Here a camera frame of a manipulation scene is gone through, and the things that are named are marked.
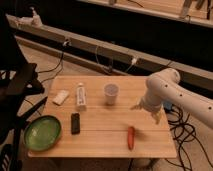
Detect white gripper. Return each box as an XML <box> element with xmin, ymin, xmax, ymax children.
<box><xmin>130</xmin><ymin>97</ymin><xmax>162</xmax><ymax>124</ymax></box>

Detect white clamp on rail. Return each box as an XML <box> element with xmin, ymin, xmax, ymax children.
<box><xmin>16</xmin><ymin>6</ymin><xmax>43</xmax><ymax>27</ymax></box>

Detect black tripod stand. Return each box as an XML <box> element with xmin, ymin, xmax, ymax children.
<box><xmin>0</xmin><ymin>10</ymin><xmax>47</xmax><ymax>171</ymax></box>

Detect green ceramic bowl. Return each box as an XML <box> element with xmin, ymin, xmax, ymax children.
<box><xmin>24</xmin><ymin>115</ymin><xmax>62</xmax><ymax>152</ymax></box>

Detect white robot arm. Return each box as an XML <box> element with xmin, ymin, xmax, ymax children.
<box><xmin>132</xmin><ymin>68</ymin><xmax>213</xmax><ymax>129</ymax></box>

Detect grey long rail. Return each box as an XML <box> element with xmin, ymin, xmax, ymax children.
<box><xmin>7</xmin><ymin>15</ymin><xmax>213</xmax><ymax>93</ymax></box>

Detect white paper cup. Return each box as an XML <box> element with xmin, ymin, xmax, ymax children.
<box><xmin>104</xmin><ymin>84</ymin><xmax>119</xmax><ymax>105</ymax></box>

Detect white tube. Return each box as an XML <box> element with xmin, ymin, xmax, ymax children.
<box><xmin>76</xmin><ymin>83</ymin><xmax>86</xmax><ymax>110</ymax></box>

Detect black remote control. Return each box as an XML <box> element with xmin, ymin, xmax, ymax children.
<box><xmin>71</xmin><ymin>113</ymin><xmax>80</xmax><ymax>134</ymax></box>

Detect black floor cables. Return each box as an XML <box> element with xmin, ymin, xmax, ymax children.
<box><xmin>163</xmin><ymin>101</ymin><xmax>213</xmax><ymax>171</ymax></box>

